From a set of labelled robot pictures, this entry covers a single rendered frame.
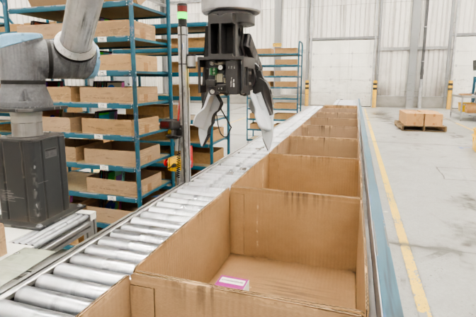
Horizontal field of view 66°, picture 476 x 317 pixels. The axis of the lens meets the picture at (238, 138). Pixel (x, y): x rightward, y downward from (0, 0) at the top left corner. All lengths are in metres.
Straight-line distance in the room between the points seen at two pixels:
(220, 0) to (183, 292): 0.39
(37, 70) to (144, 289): 1.18
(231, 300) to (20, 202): 1.24
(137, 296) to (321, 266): 0.46
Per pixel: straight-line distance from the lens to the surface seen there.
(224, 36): 0.54
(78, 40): 1.48
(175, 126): 1.88
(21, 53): 1.55
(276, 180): 1.22
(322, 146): 1.58
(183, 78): 1.90
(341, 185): 1.20
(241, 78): 0.52
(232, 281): 0.71
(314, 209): 0.81
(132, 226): 1.46
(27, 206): 1.60
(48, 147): 1.57
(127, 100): 2.37
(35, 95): 1.54
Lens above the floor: 1.29
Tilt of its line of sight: 9 degrees down
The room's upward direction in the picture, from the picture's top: straight up
